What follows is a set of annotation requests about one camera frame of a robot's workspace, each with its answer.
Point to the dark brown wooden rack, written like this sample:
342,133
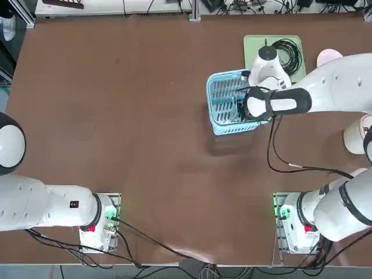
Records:
67,3

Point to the dark power adapter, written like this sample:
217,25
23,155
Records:
212,4

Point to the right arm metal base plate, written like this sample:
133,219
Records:
277,241

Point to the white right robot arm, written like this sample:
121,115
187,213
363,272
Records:
334,84

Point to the green plastic tray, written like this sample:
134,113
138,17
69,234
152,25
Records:
253,43

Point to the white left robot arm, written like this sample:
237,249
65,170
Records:
29,203

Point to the black box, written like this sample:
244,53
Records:
334,1

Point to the pink round plate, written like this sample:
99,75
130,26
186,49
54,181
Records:
328,55

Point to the white cylindrical device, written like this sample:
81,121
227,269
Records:
353,136

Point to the white bench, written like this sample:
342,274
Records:
87,7

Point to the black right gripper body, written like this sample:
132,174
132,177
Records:
241,107

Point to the person's foot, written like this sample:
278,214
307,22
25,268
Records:
8,27

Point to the aluminium frame post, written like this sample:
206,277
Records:
195,10

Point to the power strip with red switches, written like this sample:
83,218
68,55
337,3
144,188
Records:
247,2

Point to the aluminium frame profile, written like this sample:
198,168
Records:
24,13
367,16

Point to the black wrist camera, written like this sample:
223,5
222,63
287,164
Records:
245,76

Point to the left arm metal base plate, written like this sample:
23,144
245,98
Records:
117,203

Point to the blue slotted plastic basket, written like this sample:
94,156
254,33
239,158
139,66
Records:
221,87

